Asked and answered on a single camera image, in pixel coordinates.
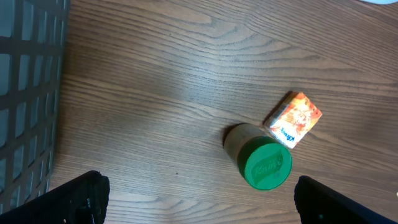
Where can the green lidded jar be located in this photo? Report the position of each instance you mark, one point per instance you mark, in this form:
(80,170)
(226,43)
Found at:
(262,161)

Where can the dark grey mesh basket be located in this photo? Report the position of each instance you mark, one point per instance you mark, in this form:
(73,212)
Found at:
(33,39)

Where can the white barcode scanner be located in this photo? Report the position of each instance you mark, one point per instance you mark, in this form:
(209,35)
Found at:
(381,2)

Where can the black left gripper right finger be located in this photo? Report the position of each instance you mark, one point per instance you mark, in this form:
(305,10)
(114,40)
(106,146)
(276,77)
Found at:
(317,203)

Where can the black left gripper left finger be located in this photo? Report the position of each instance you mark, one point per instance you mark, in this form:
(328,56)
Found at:
(81,200)

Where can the orange tissue pack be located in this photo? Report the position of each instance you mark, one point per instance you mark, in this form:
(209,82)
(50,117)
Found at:
(293,119)

